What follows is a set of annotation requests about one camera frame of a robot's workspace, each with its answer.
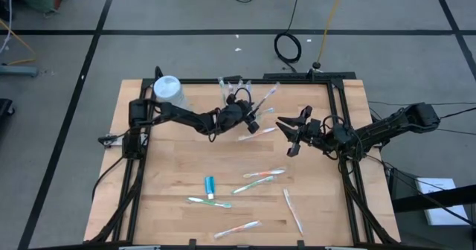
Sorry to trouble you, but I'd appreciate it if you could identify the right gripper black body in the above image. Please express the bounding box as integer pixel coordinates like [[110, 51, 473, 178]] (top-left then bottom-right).
[[286, 105, 324, 158]]

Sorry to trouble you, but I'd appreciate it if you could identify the grey metal floor base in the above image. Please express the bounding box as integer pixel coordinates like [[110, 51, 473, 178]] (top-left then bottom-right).
[[0, 64, 39, 77]]

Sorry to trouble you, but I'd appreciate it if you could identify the thin black cable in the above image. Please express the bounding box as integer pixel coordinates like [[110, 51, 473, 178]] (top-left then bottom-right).
[[438, 107, 476, 120]]

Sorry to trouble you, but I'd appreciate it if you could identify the white plastic cup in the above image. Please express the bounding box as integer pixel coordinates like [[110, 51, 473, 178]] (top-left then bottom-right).
[[152, 74, 189, 112]]

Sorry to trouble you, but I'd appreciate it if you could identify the yellow floor cable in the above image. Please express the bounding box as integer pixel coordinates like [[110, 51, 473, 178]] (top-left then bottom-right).
[[0, 18, 38, 67]]

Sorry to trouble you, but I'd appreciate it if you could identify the yellow hanging cable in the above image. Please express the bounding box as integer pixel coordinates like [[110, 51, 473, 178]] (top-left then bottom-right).
[[313, 0, 347, 71]]

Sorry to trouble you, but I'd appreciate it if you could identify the white paper sheet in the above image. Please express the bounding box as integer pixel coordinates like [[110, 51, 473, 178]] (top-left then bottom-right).
[[414, 177, 471, 227]]

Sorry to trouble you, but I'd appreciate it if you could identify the long black bar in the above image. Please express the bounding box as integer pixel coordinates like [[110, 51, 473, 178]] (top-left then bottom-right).
[[262, 71, 357, 81]]

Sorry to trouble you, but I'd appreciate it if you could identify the black aluminium table frame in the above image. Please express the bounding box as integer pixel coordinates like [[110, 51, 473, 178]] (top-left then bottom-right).
[[89, 65, 401, 250]]

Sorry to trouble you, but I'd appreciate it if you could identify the dark floor box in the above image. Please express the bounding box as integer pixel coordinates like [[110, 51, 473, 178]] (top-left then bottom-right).
[[386, 166, 419, 206]]

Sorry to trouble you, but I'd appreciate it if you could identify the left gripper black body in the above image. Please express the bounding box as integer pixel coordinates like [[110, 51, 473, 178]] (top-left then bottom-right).
[[217, 92, 260, 135]]

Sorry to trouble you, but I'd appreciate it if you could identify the black floor object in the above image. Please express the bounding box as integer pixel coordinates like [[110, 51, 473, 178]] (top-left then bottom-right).
[[0, 97, 16, 127]]

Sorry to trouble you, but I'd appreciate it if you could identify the blue toothpaste tube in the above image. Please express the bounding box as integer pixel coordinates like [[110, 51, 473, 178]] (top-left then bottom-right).
[[203, 175, 217, 201]]

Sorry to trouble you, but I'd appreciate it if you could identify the orange toothbrush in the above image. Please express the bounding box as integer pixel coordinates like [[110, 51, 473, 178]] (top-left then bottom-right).
[[242, 167, 287, 179], [213, 219, 263, 240], [237, 126, 278, 142]]

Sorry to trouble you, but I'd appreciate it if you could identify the clear acrylic organizer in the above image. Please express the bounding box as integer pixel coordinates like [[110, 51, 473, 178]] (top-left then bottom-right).
[[219, 88, 263, 124]]

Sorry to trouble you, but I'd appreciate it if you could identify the black cable with coil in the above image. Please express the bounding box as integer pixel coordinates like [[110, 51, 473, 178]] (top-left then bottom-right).
[[273, 0, 303, 74]]

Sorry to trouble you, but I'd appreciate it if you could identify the white wrapped toothbrush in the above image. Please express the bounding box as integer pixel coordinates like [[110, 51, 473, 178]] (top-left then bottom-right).
[[282, 187, 305, 237]]

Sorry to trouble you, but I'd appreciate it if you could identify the black floor beam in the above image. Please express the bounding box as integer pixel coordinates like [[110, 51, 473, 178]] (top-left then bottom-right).
[[392, 184, 476, 214]]

